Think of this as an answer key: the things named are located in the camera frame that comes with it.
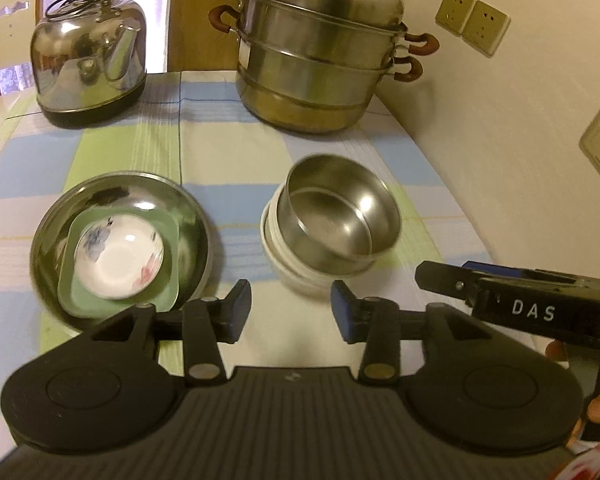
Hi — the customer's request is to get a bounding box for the small white floral saucer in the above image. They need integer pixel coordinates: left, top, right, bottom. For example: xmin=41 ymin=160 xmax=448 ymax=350
xmin=73 ymin=214 xmax=164 ymax=300

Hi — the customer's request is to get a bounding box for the small stainless steel bowl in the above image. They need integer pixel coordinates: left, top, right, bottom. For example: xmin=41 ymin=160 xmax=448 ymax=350
xmin=276 ymin=154 xmax=401 ymax=275

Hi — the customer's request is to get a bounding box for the green rectangular plastic tray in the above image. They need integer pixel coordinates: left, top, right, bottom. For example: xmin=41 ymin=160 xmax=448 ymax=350
xmin=57 ymin=206 xmax=180 ymax=320

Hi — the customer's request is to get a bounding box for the white ceramic floral bowl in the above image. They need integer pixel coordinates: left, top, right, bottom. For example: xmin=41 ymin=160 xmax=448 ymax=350
xmin=260 ymin=192 xmax=370 ymax=298

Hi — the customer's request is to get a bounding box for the right hand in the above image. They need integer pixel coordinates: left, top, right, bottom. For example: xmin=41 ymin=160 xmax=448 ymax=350
xmin=544 ymin=340 xmax=600 ymax=452

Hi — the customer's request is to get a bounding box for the large steel round plate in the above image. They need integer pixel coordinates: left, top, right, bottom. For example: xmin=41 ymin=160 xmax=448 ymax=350
xmin=30 ymin=171 xmax=212 ymax=333

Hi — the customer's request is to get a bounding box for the checkered pastel tablecloth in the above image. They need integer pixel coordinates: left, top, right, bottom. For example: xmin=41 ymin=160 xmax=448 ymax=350
xmin=0 ymin=69 xmax=541 ymax=461

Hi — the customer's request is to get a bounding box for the stacked steel steamer pot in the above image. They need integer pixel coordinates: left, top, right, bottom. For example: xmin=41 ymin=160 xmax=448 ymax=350
xmin=208 ymin=0 xmax=440 ymax=134

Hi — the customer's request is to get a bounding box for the stainless steel kettle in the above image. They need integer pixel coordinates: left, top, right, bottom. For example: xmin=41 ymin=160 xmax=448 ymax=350
xmin=30 ymin=0 xmax=147 ymax=128

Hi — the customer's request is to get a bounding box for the white wooden chair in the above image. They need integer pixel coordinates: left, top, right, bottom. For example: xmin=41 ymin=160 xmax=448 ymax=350
xmin=0 ymin=0 xmax=45 ymax=151

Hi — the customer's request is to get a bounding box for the double wall socket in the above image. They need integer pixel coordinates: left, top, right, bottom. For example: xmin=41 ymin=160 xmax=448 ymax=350
xmin=434 ymin=0 xmax=510 ymax=58

